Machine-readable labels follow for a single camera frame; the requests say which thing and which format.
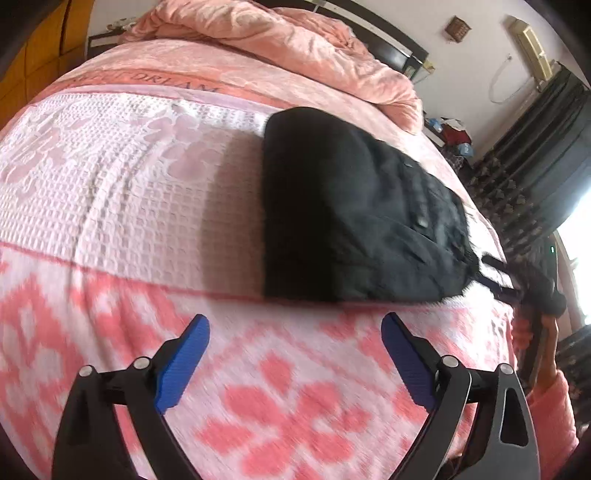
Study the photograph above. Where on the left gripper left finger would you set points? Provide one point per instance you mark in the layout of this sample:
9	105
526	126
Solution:
90	444

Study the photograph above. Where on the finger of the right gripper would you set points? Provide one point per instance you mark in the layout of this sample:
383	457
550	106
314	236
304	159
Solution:
496	264
501	293

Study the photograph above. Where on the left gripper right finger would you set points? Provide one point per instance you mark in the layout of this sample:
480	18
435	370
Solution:
501	443

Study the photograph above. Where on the black pants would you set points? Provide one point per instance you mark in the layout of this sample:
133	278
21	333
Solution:
349	218

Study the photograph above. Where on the pink sleeved right forearm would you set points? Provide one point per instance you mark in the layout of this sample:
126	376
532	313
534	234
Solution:
554	425

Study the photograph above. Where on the right hand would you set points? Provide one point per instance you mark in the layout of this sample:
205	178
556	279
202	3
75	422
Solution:
521	338

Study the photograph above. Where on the dark patterned curtain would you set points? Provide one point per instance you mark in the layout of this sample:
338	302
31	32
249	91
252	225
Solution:
531	180

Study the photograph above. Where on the clutter on nightstand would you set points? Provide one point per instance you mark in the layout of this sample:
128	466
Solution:
452	133

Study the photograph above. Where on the dark wooden headboard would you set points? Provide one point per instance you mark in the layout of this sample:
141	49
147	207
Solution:
385	41

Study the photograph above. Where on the pink white patterned bedspread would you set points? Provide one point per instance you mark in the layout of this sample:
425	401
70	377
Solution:
130	203

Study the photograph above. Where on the pink fluffy quilt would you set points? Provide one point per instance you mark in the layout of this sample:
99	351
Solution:
318	47

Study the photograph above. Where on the dark left nightstand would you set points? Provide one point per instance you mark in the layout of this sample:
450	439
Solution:
101	42

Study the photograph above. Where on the orange wooden wardrobe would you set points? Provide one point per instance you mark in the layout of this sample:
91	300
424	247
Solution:
40	41

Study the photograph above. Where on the wall air conditioner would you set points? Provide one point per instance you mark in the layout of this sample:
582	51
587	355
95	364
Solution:
532	50

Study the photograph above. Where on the brown wall lamp right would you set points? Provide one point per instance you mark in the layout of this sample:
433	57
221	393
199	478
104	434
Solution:
457	29

